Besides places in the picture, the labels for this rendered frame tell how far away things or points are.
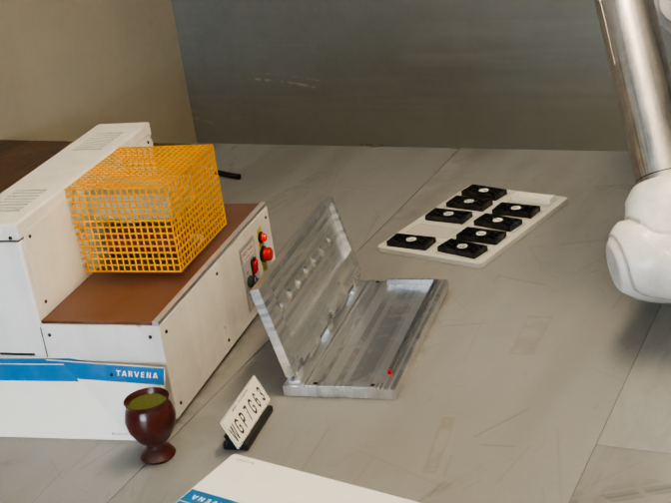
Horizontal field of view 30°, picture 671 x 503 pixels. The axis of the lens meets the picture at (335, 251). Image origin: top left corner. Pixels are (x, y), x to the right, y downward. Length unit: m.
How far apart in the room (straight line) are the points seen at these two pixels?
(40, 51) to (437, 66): 1.41
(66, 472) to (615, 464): 0.89
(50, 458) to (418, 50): 2.78
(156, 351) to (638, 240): 0.84
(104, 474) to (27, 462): 0.16
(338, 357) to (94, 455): 0.47
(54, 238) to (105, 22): 2.47
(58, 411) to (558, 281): 1.01
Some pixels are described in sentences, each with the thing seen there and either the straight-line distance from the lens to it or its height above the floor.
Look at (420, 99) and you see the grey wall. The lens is 4.69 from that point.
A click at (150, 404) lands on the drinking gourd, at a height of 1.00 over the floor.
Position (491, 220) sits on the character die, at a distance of 2.83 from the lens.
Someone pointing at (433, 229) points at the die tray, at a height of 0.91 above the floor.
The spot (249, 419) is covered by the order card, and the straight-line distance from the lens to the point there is 2.14.
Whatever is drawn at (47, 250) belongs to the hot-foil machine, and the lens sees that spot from 2.27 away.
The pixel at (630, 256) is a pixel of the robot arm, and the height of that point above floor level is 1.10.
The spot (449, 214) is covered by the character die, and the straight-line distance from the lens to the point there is 2.88.
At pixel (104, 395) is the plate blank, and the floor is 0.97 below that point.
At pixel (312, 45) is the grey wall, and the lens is 4.80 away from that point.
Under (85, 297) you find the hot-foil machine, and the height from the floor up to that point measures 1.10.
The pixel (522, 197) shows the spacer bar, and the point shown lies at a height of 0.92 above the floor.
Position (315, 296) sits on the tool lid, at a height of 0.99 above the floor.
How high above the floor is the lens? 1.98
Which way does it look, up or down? 23 degrees down
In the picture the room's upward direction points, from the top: 8 degrees counter-clockwise
